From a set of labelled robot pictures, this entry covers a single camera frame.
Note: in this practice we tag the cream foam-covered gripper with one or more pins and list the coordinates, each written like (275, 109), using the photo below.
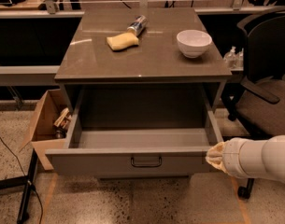
(233, 157)

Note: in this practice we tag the grey top drawer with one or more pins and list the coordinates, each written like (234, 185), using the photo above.
(118, 133)

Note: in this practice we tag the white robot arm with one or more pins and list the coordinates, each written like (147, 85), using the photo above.
(246, 158)

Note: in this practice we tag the grey drawer cabinet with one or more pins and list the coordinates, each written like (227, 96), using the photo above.
(157, 58)

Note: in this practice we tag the black office chair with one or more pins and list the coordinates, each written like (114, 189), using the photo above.
(259, 103)

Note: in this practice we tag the clear plastic bottle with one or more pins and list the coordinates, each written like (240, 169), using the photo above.
(230, 58)

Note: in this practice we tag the white ceramic bowl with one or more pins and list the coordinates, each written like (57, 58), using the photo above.
(193, 43)

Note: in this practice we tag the yellow sponge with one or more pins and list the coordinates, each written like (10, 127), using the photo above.
(122, 41)

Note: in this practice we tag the items inside cardboard box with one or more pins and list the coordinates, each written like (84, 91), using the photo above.
(62, 123)

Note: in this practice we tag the brown cardboard box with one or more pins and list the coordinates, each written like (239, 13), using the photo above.
(40, 133)

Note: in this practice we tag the black metal stand leg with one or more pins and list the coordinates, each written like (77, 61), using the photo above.
(25, 181)

